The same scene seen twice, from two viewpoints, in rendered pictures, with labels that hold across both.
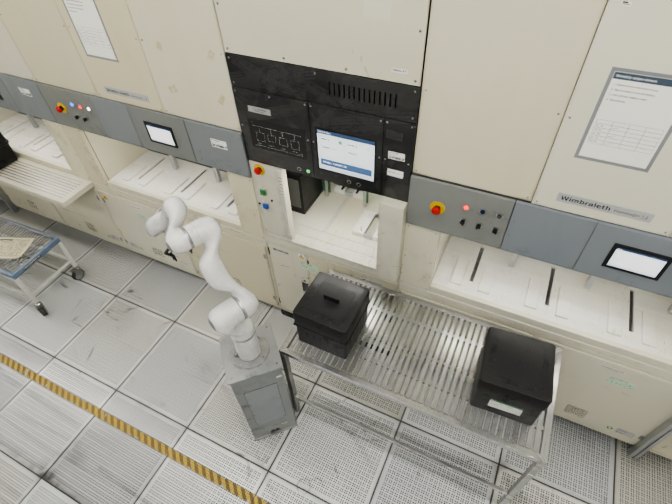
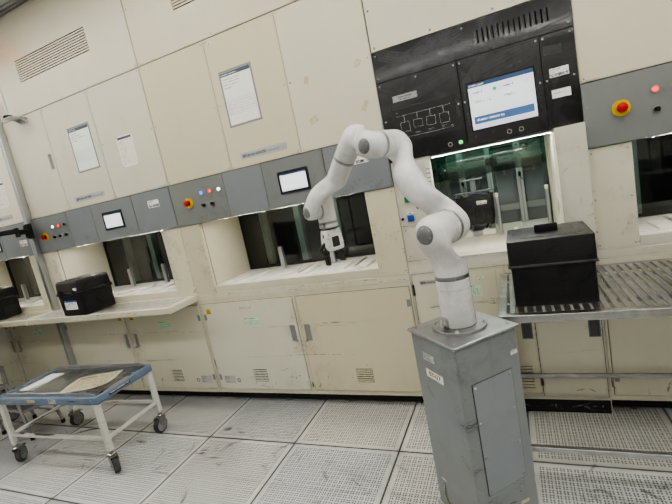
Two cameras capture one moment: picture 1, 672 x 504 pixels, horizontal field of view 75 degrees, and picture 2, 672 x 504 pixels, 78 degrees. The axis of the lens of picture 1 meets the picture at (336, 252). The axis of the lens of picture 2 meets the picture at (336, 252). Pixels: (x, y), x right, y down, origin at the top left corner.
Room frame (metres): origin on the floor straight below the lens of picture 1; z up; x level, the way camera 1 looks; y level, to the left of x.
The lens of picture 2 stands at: (-0.24, 0.95, 1.34)
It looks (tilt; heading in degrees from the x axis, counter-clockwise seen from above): 9 degrees down; 356
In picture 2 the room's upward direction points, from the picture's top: 11 degrees counter-clockwise
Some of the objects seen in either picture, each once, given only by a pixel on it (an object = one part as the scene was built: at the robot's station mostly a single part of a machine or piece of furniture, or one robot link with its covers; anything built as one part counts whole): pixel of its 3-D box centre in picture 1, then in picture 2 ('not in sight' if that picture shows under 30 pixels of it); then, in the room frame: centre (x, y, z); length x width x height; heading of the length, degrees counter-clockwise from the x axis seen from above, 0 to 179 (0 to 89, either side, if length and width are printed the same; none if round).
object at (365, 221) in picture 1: (374, 225); not in sight; (1.91, -0.24, 0.89); 0.22 x 0.21 x 0.04; 152
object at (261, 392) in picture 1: (261, 385); (474, 420); (1.16, 0.47, 0.38); 0.28 x 0.28 x 0.76; 17
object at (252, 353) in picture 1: (246, 342); (455, 301); (1.16, 0.47, 0.85); 0.19 x 0.19 x 0.18
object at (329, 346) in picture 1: (332, 319); (550, 272); (1.27, 0.03, 0.85); 0.28 x 0.28 x 0.17; 61
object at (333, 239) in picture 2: not in sight; (331, 238); (1.64, 0.83, 1.11); 0.10 x 0.07 x 0.11; 127
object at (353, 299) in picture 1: (331, 304); (547, 240); (1.27, 0.03, 0.98); 0.29 x 0.29 x 0.13; 61
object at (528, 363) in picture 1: (511, 375); not in sight; (0.90, -0.76, 0.89); 0.29 x 0.29 x 0.25; 66
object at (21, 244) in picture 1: (8, 247); (91, 380); (2.33, 2.43, 0.47); 0.31 x 0.23 x 0.02; 84
